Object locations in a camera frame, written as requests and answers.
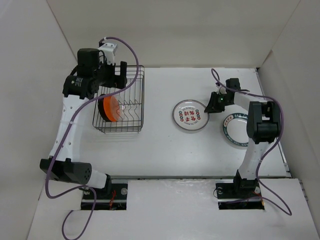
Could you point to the black plate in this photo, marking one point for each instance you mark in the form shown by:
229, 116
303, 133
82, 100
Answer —
101, 110

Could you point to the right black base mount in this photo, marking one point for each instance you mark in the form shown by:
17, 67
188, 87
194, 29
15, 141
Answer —
243, 198

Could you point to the white plate green rim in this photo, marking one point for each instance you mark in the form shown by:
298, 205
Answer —
234, 128

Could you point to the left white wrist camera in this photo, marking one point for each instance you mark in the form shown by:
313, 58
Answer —
109, 50

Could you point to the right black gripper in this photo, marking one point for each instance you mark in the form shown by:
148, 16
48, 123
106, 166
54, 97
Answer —
212, 106

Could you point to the orange plate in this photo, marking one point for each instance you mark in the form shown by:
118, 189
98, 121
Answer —
107, 108

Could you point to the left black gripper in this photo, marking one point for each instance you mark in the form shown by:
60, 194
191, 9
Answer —
116, 81

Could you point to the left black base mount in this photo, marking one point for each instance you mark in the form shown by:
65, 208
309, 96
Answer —
114, 199

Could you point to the white plate red characters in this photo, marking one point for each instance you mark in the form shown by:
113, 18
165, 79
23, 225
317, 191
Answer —
190, 115

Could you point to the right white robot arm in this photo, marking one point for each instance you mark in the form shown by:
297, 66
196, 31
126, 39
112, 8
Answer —
264, 129

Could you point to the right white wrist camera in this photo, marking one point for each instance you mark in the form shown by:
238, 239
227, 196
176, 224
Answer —
221, 90

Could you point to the clear glass plate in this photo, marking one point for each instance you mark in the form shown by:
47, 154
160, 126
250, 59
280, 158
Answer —
120, 107

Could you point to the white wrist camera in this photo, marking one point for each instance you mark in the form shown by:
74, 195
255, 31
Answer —
109, 50
221, 90

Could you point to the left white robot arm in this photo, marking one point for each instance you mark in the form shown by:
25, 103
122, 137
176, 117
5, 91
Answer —
95, 68

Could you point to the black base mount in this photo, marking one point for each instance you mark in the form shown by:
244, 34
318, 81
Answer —
114, 199
243, 198

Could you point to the grey wire dish rack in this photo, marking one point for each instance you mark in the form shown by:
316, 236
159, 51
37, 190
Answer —
134, 98

